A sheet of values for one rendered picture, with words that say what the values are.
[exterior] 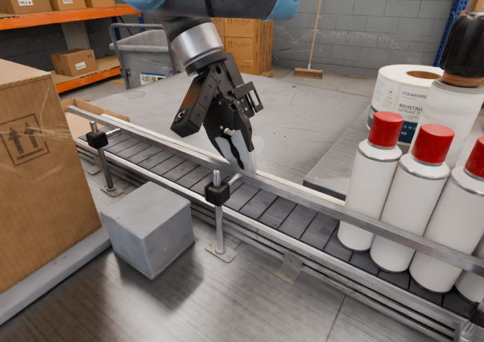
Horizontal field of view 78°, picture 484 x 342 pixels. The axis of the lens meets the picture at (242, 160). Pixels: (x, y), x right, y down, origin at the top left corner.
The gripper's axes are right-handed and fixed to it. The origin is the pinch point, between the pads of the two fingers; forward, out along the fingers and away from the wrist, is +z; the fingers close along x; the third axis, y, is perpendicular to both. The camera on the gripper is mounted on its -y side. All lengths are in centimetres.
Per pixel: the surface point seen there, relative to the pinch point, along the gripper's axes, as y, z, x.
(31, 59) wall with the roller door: 139, -163, 408
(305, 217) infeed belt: 1.5, 10.3, -6.7
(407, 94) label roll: 38.5, 3.2, -18.4
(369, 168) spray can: -1.5, 1.8, -20.9
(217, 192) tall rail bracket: -10.4, -1.8, -3.4
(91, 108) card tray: 13, -28, 66
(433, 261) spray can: -2.6, 14.8, -24.7
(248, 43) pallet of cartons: 269, -57, 171
